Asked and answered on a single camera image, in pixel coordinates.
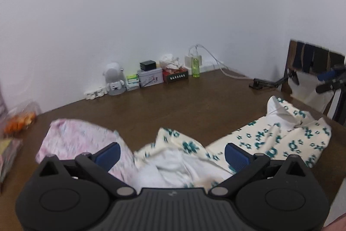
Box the white teal flower garment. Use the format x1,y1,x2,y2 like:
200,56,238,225
131,96,331,192

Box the pink floral garment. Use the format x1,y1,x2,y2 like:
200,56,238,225
35,119,138,184

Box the white letter ornament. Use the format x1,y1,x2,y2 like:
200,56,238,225
84,87,108,100

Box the black articulated desk stand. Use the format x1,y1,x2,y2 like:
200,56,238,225
249,69,300,90

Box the white robot figurine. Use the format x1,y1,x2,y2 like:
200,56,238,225
103,62,126,95

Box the colourful snack packets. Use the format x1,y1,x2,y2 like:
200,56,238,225
0,138,23,184

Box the green white small box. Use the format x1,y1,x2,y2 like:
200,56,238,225
126,74,140,91

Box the orange snack bag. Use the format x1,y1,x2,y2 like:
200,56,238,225
1,101,41,137

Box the white tin box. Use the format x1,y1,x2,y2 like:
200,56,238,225
137,67,164,87

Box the black small box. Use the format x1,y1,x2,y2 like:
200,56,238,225
139,60,157,71

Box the green liquid bottle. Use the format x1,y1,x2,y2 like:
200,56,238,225
191,56,200,78

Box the red black tissue box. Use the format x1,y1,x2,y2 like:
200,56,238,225
159,54,189,83

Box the white charging cable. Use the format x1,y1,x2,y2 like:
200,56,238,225
188,43,253,80

